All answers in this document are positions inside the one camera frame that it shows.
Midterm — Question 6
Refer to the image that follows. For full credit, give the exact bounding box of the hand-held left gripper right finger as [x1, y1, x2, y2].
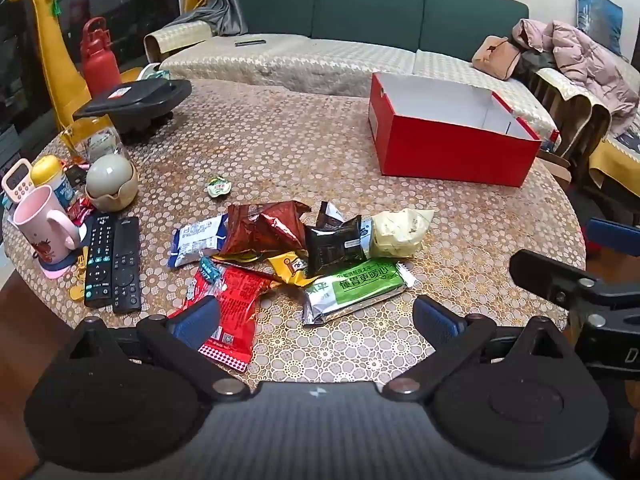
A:
[382, 296, 571, 403]

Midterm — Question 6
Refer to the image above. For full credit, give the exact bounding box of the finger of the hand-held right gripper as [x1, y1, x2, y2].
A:
[509, 249, 608, 317]
[587, 219, 640, 248]

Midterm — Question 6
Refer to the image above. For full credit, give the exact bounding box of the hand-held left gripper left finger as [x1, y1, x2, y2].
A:
[72, 296, 251, 403]

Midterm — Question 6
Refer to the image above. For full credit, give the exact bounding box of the red snack packet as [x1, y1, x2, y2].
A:
[167, 266, 283, 372]

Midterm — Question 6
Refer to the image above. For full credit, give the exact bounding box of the blue white snack packet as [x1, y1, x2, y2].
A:
[167, 214, 230, 268]

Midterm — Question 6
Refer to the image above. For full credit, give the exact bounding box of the green silver snack packet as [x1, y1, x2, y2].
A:
[302, 258, 416, 327]

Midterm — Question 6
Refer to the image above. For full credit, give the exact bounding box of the pale yellow snack packet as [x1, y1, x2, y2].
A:
[367, 208, 436, 259]

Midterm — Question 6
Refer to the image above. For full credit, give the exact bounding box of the brown foil snack packet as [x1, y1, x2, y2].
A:
[255, 200, 313, 252]
[220, 204, 273, 257]

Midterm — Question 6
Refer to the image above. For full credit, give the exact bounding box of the black snack packet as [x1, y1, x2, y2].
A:
[305, 215, 368, 277]

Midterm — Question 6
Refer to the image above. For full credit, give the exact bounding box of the small jelly cup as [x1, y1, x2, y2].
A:
[205, 176, 232, 199]

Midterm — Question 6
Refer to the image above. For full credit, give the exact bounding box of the red cardboard box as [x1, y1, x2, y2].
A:
[368, 72, 542, 188]

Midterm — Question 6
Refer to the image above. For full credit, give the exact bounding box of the small dark brown packet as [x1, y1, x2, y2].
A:
[316, 201, 346, 231]

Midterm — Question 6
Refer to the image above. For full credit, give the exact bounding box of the slim black remote control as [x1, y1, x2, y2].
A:
[112, 216, 142, 314]

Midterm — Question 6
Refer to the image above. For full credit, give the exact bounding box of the brown cardboard box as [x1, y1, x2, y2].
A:
[537, 152, 571, 183]

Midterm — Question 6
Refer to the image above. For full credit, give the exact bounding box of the wide black remote control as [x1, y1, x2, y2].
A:
[84, 212, 121, 309]

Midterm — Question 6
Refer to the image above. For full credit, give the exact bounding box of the wooden side sofa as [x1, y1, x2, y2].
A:
[530, 60, 640, 191]

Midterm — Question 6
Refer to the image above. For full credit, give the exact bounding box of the beige armrest cover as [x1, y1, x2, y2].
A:
[537, 67, 640, 191]

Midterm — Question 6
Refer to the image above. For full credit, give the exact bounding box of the small red candy wrapper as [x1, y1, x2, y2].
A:
[67, 197, 96, 226]

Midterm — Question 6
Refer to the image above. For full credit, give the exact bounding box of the beige ball-shaped container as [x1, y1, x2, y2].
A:
[85, 154, 138, 212]

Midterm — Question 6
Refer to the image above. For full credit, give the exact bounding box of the pink down jacket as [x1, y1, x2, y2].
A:
[512, 19, 636, 136]

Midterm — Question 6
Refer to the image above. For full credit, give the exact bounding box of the pink mug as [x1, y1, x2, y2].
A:
[12, 185, 81, 263]

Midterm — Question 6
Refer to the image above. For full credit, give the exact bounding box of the dark grey garment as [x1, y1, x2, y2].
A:
[515, 50, 551, 81]

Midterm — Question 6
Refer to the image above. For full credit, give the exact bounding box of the gold floral tablecloth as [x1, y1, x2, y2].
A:
[2, 79, 587, 391]

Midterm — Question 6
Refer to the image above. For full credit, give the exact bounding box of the glass jar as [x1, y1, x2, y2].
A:
[60, 127, 126, 166]

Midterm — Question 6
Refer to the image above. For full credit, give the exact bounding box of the yellow-capped white bottle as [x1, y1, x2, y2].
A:
[31, 155, 78, 208]

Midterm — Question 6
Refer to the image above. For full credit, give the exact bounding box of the tan bag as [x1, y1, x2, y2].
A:
[472, 36, 526, 81]

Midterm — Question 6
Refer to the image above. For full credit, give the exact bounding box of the blue cushion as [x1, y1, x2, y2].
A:
[575, 0, 624, 56]

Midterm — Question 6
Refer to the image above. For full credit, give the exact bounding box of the white kitchen timer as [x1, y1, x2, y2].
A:
[1, 158, 35, 206]

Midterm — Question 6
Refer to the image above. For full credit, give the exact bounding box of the black lidded appliance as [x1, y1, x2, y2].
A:
[72, 79, 193, 146]

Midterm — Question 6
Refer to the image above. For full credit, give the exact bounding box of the red water bottle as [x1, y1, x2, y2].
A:
[80, 16, 123, 98]

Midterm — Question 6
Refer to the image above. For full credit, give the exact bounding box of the beige checked sofa cover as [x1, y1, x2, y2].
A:
[145, 20, 558, 131]

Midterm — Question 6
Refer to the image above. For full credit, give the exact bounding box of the yellow giraffe toy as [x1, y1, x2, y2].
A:
[7, 0, 143, 131]

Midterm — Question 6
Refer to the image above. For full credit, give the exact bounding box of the glass sliding door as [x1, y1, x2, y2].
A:
[0, 0, 181, 161]

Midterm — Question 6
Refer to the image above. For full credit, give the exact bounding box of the green sofa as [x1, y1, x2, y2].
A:
[145, 0, 561, 128]

